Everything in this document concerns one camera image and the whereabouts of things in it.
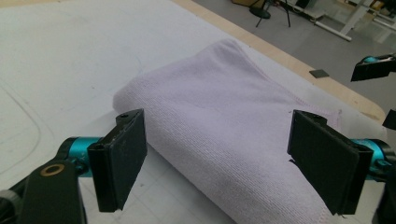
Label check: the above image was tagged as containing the black tripod stand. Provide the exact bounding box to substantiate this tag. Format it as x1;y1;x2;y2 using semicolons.
248;0;292;28

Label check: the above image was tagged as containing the lilac towel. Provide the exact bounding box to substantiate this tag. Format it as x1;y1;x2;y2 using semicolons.
112;37;344;224

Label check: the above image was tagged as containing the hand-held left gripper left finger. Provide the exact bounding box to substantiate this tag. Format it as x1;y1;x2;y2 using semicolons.
86;107;149;214

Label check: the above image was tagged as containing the white metal frame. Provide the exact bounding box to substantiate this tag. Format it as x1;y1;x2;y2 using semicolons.
279;0;396;43

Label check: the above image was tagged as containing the grey metal bracket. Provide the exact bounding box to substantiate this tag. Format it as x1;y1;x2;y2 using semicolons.
308;68;331;79

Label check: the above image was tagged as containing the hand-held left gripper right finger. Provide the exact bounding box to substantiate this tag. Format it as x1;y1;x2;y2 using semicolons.
286;108;375;217

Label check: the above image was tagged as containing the white grid mat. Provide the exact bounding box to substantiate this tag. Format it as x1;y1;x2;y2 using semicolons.
0;0;389;224

